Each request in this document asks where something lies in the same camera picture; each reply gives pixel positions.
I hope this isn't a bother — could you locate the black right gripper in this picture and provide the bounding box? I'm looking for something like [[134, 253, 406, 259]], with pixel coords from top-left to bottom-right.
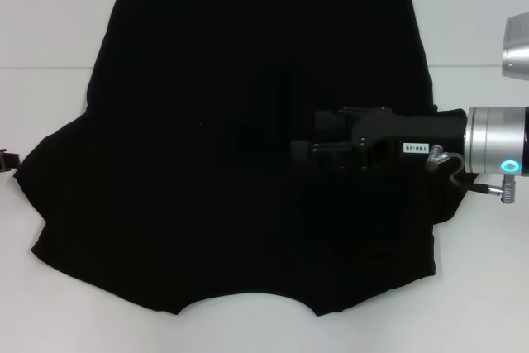
[[289, 106, 470, 174]]

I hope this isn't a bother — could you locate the black t-shirt with white lettering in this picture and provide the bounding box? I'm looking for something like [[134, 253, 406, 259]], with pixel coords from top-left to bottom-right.
[[13, 0, 476, 317]]

